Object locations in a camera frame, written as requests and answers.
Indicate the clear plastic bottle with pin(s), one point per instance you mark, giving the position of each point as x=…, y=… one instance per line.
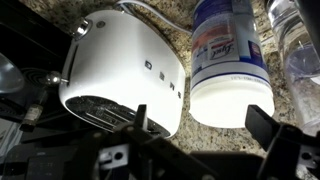
x=300, y=62

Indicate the black stove top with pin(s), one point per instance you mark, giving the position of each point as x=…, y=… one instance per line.
x=35, y=46

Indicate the silver metal pan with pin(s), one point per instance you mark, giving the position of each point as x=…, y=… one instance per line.
x=11, y=78

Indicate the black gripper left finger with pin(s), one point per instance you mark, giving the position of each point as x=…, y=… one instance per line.
x=141, y=117

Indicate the white toaster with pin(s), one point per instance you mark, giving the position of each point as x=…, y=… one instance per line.
x=115, y=63

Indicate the white Lysol wipes container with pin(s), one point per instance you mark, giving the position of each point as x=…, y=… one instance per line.
x=228, y=70

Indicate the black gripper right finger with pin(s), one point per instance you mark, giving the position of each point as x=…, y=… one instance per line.
x=261, y=126

